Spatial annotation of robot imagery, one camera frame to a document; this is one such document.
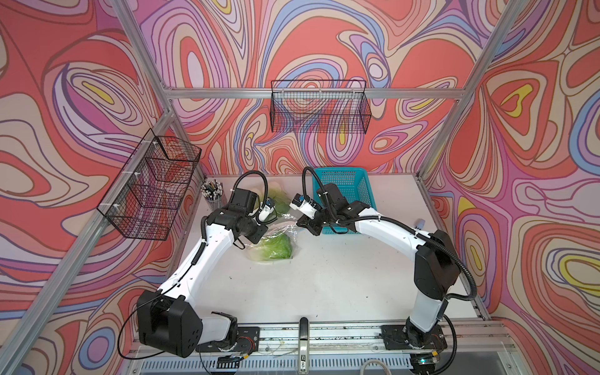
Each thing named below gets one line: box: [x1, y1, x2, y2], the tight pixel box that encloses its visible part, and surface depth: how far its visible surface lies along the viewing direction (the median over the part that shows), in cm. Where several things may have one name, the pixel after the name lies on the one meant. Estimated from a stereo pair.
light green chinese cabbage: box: [248, 232, 293, 261], surface depth 86 cm
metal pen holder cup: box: [200, 178, 224, 211], surface depth 93 cm
